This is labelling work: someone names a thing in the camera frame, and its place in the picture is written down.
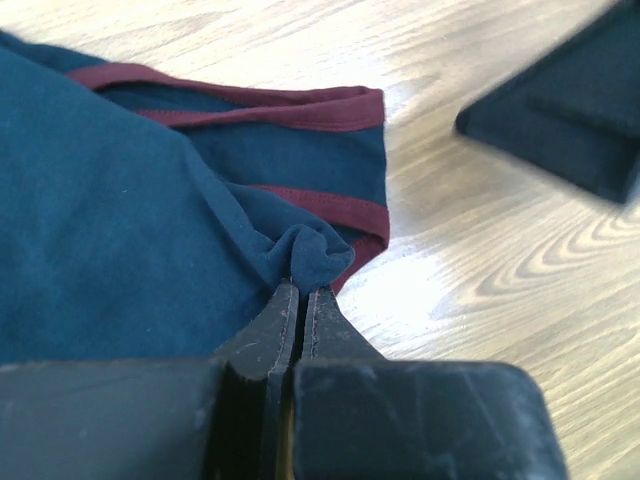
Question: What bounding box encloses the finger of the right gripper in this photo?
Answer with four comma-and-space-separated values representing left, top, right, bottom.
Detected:
455, 1, 639, 204

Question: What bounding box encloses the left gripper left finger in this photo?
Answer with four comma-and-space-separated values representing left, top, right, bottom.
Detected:
1, 282, 299, 479

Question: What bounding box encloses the navy basketball jersey 23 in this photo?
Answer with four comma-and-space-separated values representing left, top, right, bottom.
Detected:
1, 34, 390, 363

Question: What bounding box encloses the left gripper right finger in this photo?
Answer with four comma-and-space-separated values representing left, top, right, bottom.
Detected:
293, 288, 568, 479

